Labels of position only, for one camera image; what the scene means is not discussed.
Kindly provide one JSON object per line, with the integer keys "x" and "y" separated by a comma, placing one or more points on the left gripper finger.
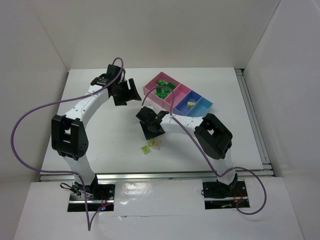
{"x": 120, "y": 100}
{"x": 133, "y": 92}

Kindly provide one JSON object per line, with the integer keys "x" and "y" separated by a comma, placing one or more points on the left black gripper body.
{"x": 124, "y": 92}

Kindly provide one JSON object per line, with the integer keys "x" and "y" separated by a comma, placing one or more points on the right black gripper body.
{"x": 151, "y": 128}

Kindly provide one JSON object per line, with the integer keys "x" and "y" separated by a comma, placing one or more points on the beige lego brick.
{"x": 156, "y": 144}

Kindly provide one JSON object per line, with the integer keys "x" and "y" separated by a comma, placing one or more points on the long green lego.
{"x": 161, "y": 95}

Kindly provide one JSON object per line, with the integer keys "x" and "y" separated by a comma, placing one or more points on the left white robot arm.
{"x": 68, "y": 131}

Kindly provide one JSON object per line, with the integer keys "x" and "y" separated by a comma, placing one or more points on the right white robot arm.
{"x": 210, "y": 135}

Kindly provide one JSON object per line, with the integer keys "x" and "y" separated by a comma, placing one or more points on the small lime lego brick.
{"x": 151, "y": 142}

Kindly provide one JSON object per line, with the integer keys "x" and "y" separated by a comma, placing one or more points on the large pink container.
{"x": 154, "y": 95}

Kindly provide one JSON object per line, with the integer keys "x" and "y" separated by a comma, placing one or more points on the small pink container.
{"x": 179, "y": 94}

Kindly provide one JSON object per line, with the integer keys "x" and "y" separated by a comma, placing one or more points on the light blue container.
{"x": 201, "y": 108}

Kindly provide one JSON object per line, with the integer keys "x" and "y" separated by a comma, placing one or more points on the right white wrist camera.
{"x": 150, "y": 107}

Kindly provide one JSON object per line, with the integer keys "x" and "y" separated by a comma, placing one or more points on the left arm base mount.
{"x": 102, "y": 198}

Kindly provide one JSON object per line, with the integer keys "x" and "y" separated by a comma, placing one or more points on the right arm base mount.
{"x": 216, "y": 198}

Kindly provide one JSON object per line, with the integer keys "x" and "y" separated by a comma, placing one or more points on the aluminium side rail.
{"x": 267, "y": 166}

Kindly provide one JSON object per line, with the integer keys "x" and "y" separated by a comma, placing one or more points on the aluminium front rail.
{"x": 132, "y": 176}

